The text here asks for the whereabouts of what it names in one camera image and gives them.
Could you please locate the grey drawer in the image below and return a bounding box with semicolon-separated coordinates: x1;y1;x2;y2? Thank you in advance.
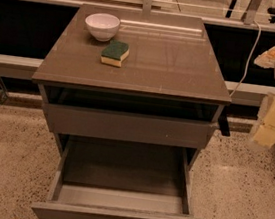
32;136;199;219
43;103;217;149

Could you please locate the grey drawer cabinet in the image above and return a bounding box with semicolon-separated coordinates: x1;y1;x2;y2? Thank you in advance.
22;0;243;176

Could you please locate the grey top drawer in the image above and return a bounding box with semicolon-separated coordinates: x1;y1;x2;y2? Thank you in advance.
43;103;217;149

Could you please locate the green yellow sponge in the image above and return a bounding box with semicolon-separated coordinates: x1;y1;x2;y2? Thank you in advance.
101;40;130;68

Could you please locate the white bowl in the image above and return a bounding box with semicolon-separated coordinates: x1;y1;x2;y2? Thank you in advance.
85;13;121;42

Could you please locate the white cable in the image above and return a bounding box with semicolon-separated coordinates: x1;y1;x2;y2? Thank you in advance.
229;18;264;100

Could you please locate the metal railing frame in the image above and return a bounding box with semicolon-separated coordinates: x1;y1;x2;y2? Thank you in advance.
0;0;275;113

